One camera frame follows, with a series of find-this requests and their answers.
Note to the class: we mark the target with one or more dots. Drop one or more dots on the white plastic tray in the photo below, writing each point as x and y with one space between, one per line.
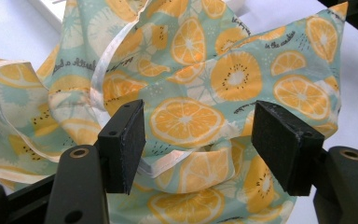
46 11

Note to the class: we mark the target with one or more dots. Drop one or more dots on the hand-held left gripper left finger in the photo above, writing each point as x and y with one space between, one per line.
121 140

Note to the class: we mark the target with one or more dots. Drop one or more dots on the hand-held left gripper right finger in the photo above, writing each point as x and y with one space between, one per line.
286 146

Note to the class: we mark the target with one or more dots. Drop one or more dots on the citrus print fabric bag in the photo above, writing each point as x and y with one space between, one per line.
186 77

